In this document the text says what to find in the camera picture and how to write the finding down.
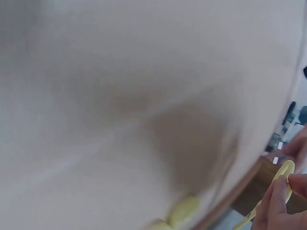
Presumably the person's right hand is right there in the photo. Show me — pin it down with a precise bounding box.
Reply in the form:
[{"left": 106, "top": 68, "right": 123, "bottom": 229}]
[{"left": 251, "top": 124, "right": 307, "bottom": 230}]

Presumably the pale yellow looped strap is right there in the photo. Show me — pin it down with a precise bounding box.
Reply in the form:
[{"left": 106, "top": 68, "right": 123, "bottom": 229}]
[{"left": 234, "top": 159, "right": 295, "bottom": 230}]

